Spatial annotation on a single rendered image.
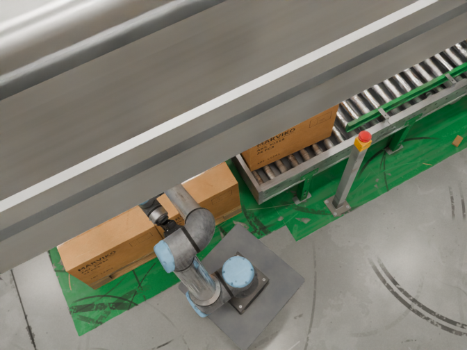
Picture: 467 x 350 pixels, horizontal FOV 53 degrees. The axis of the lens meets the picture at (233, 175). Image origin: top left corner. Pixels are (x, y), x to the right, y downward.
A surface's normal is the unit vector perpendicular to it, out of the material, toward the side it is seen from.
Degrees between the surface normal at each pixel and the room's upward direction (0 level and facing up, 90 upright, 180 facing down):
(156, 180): 90
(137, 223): 0
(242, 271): 4
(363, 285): 0
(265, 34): 90
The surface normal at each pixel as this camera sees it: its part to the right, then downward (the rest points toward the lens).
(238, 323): -0.05, -0.42
